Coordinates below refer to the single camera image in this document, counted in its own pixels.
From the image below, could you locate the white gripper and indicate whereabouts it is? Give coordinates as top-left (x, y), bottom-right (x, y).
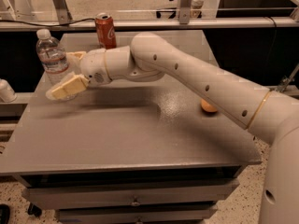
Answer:
top-left (46, 49), bottom-right (112, 100)

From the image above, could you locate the clear plastic water bottle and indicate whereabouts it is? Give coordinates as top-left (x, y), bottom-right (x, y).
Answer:
top-left (36, 29), bottom-right (73, 85)

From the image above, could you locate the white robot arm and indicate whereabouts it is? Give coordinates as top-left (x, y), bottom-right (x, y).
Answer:
top-left (46, 32), bottom-right (299, 224)

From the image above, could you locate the white bottle at left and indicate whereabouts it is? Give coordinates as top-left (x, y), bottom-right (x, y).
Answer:
top-left (0, 79), bottom-right (17, 103)

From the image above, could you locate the red soda can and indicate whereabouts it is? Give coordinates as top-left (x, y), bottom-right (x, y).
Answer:
top-left (94, 13), bottom-right (117, 49)

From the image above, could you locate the upper grey drawer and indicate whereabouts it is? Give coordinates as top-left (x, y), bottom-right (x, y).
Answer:
top-left (22, 178), bottom-right (239, 210)

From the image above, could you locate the grey drawer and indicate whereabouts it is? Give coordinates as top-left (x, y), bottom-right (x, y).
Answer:
top-left (22, 178), bottom-right (239, 210)
top-left (58, 204), bottom-right (217, 224)

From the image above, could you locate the orange fruit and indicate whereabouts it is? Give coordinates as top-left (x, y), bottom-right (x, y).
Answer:
top-left (201, 99), bottom-right (217, 113)

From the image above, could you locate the black caster wheel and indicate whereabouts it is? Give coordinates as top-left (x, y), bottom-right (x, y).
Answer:
top-left (27, 203), bottom-right (42, 217)

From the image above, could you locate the lower grey drawer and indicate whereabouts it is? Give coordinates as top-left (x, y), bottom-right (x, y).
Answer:
top-left (58, 204), bottom-right (217, 224)

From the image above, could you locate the black cable on rail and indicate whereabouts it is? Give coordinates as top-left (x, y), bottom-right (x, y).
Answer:
top-left (0, 17), bottom-right (95, 28)

